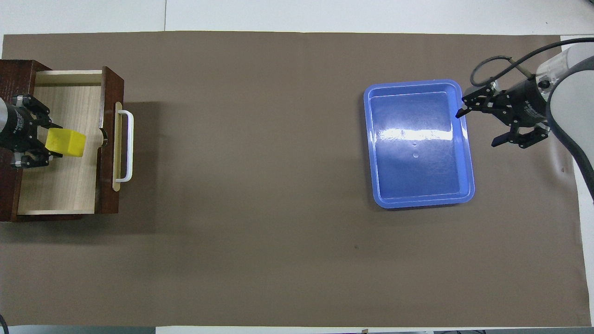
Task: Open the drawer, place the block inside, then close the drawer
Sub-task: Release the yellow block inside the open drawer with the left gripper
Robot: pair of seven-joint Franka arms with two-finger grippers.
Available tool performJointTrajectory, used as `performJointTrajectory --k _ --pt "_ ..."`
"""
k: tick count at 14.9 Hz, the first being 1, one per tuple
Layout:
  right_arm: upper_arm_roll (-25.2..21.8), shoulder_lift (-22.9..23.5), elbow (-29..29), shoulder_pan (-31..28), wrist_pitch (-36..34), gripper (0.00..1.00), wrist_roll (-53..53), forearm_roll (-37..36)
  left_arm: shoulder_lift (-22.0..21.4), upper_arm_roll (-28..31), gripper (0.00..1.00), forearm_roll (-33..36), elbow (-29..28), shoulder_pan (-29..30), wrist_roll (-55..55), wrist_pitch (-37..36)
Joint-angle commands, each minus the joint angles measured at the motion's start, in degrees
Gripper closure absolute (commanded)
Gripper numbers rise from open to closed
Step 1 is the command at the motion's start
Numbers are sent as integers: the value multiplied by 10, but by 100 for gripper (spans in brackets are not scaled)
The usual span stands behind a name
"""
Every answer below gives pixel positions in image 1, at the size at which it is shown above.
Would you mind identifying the dark wooden drawer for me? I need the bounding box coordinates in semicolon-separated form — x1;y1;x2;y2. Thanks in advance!
18;66;125;215

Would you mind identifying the yellow cube block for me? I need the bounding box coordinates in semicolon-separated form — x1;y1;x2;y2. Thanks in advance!
45;128;87;158

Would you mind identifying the dark wooden drawer cabinet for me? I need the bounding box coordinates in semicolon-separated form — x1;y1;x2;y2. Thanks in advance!
0;59;52;222

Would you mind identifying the blue plastic tray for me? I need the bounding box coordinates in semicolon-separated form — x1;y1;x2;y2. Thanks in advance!
363;79;476;209

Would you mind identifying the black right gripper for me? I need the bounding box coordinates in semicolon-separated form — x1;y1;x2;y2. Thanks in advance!
455;79;551;149

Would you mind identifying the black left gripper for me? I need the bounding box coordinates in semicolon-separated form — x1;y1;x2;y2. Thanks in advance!
0;94;64;170

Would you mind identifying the white drawer handle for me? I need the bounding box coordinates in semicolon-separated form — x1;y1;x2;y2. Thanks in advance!
115;109;135;183

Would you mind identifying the brown paper table mat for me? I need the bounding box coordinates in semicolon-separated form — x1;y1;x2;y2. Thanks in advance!
0;31;592;328

